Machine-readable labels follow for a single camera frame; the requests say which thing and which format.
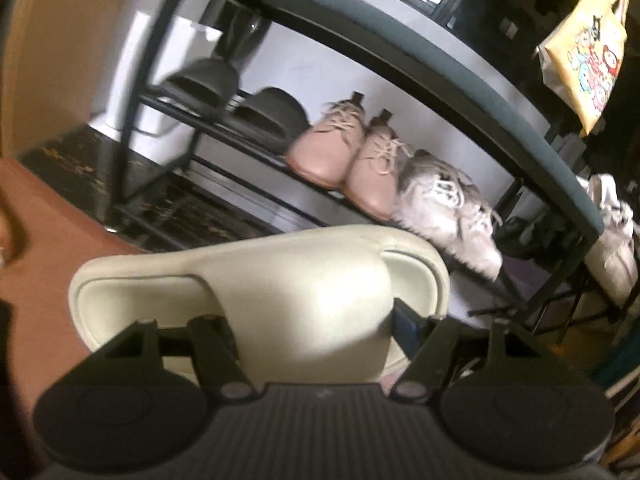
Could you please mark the pink lace-up oxford shoe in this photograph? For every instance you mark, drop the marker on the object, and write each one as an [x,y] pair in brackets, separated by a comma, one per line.
[324,153]
[372,182]

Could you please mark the pale green slide slipper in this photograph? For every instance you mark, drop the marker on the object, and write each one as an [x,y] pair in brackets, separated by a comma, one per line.
[307,306]

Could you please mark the yellow cartoon tote bag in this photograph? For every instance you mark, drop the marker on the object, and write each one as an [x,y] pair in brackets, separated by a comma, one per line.
[581,59]

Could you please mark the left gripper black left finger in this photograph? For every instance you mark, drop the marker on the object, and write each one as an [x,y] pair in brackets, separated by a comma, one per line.
[134,360]

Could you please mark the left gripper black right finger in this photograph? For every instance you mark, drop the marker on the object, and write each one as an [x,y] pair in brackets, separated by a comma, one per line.
[436,345]

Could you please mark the white grey sneaker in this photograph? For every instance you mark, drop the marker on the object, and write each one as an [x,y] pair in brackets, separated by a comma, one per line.
[611,260]
[442,204]

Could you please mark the black slide sandal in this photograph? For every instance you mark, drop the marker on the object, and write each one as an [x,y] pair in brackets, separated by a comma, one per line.
[271,118]
[204,86]

